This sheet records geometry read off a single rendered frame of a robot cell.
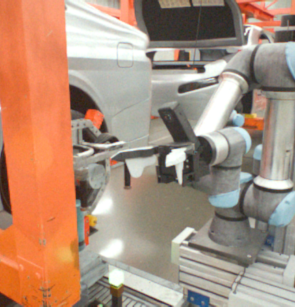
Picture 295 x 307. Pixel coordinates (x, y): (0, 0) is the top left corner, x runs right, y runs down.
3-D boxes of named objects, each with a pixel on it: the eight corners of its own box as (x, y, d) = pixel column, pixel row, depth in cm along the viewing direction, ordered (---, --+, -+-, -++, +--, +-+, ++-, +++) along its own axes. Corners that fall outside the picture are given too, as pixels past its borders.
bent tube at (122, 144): (99, 142, 191) (98, 124, 189) (126, 146, 181) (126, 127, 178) (77, 148, 177) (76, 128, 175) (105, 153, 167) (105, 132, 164)
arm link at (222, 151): (227, 131, 74) (198, 131, 80) (215, 134, 71) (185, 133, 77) (228, 164, 75) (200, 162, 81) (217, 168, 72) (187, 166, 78)
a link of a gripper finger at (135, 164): (113, 182, 67) (159, 177, 68) (110, 153, 66) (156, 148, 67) (113, 179, 70) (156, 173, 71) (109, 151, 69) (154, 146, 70)
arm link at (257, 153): (247, 170, 160) (249, 142, 157) (270, 168, 164) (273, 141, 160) (261, 178, 149) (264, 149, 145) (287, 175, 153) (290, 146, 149)
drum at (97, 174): (79, 179, 190) (77, 155, 187) (107, 186, 179) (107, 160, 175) (60, 186, 179) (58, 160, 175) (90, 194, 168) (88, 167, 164)
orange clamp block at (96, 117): (89, 128, 193) (94, 114, 195) (99, 129, 189) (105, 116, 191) (81, 123, 187) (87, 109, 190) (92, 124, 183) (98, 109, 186)
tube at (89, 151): (74, 149, 176) (73, 129, 173) (102, 154, 165) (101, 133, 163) (48, 156, 161) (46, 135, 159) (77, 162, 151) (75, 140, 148)
